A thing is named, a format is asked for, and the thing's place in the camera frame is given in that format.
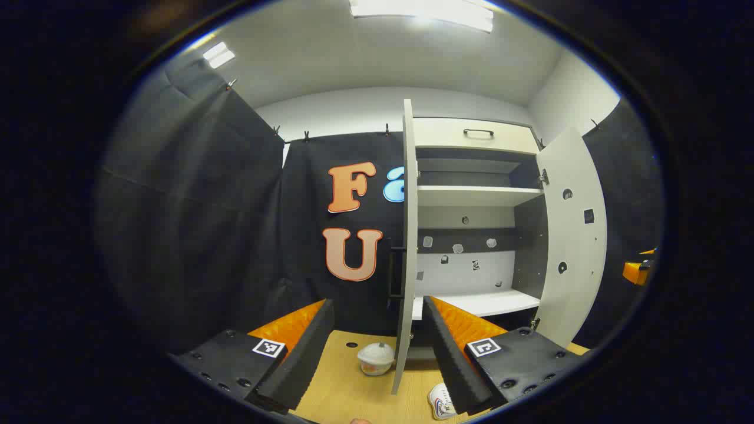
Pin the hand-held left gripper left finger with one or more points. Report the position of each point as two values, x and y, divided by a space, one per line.
300 359

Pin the small ceiling light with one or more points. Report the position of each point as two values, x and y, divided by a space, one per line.
218 55

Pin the white cabinet drawer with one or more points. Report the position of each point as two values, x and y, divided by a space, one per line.
447 134

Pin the metal door hinge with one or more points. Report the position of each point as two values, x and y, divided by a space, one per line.
542 176
534 323

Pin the black backdrop cloth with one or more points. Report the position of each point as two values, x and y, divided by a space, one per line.
627 188
194 224

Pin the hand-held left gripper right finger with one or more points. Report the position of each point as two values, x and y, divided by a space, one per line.
450 359

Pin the white striped shoe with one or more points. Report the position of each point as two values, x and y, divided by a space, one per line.
442 403

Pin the white lidded cup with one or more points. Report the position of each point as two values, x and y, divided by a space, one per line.
376 356

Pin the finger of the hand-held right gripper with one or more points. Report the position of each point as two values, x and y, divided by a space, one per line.
635 272

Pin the white cabinet door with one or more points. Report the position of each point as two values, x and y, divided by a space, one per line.
574 253
409 235

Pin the white shoe cabinet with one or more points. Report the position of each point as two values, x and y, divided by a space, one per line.
471 196

